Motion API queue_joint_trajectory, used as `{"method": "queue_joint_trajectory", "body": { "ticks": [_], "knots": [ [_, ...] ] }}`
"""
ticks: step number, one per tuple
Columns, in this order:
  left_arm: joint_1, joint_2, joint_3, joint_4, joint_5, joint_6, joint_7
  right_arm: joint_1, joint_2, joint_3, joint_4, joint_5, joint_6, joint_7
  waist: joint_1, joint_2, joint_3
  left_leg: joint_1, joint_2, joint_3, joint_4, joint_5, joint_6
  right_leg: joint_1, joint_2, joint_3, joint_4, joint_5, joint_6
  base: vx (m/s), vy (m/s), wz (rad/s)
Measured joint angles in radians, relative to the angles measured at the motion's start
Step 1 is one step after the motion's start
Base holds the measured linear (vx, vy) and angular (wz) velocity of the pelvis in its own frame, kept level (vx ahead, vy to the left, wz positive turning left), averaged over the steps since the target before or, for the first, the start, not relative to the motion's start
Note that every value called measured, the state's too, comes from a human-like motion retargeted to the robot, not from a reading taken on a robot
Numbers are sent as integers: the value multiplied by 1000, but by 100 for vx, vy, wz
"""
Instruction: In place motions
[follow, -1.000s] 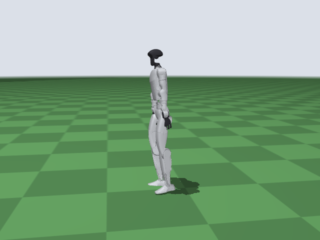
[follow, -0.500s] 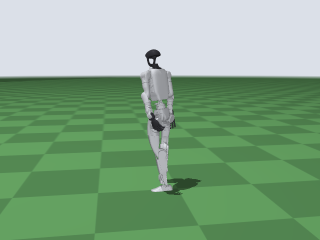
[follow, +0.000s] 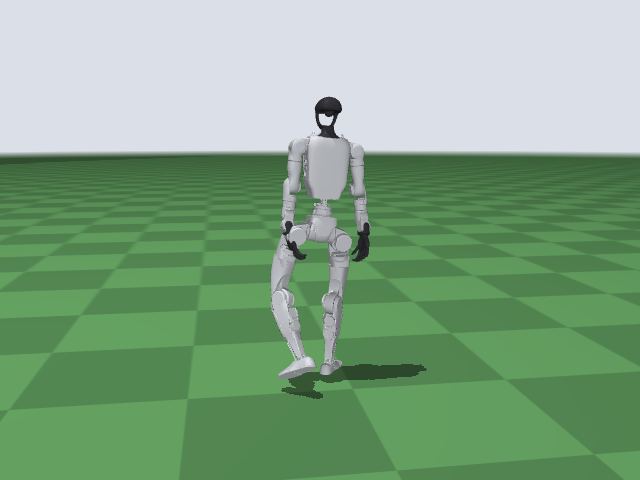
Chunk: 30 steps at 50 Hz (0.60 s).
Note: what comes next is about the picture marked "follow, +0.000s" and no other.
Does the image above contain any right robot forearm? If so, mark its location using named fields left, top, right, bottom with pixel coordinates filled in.
left=353, top=185, right=371, bottom=232

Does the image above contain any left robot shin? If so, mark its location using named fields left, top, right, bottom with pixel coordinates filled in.
left=270, top=291, right=306, bottom=361

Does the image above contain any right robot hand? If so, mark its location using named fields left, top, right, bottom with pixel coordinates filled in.
left=352, top=223, right=370, bottom=262

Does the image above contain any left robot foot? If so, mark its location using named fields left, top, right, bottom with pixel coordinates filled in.
left=278, top=356, right=316, bottom=379

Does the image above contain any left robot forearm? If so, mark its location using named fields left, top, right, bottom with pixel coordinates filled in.
left=280, top=179, right=297, bottom=232

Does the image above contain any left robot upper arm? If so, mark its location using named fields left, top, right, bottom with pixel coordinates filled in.
left=287, top=138, right=309, bottom=194

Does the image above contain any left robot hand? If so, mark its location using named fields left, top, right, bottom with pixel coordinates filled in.
left=283, top=221, right=307, bottom=260

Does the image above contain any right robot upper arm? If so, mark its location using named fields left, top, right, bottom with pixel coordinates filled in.
left=349, top=142, right=365, bottom=197

